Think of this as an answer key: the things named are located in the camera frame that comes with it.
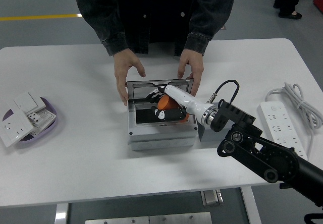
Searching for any person's right hand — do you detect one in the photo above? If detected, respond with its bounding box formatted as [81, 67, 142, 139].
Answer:
[113, 49, 146, 106]

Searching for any person's left hand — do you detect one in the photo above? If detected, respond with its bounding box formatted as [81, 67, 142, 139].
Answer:
[177, 48, 204, 96]

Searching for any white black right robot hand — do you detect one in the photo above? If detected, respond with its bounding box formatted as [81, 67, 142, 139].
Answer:
[145, 84, 215, 123]

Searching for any orange cylinder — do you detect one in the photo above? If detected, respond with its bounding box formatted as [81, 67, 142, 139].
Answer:
[157, 94, 190, 124]

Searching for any grey box with clear lid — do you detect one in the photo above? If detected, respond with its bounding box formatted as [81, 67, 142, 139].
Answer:
[125, 77, 199, 151]

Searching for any grey cube with round hole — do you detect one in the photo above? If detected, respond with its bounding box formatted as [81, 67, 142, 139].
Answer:
[197, 122, 229, 142]

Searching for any white perforated socket back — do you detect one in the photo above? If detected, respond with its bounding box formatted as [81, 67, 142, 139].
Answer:
[31, 107, 57, 136]

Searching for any white power strip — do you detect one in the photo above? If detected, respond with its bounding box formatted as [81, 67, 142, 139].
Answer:
[257, 100, 308, 160]

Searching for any purple tray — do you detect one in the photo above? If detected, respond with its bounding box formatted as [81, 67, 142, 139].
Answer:
[2, 96, 58, 149]

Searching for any yellow floor line tape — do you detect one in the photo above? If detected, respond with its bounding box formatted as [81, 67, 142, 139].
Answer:
[0, 13, 83, 22]

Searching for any small white socket insert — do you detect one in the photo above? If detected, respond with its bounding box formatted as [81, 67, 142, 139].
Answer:
[26, 111, 43, 127]

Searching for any white table leg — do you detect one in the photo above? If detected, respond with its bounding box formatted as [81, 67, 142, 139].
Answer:
[240, 186, 262, 224]
[54, 203, 69, 224]

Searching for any white five-hole socket plate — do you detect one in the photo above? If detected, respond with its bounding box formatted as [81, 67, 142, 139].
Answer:
[0, 109, 33, 148]

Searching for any grey metal table bracket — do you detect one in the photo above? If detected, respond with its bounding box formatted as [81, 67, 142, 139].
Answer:
[201, 189, 224, 207]

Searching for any white switch plate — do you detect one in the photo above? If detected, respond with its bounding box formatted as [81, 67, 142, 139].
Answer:
[7, 91, 47, 116]

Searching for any white power cord with plug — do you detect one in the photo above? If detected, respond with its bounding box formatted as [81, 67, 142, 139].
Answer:
[264, 82, 323, 163]

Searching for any steel base plate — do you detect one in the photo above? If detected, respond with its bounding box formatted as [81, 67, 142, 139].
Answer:
[85, 211, 212, 224]

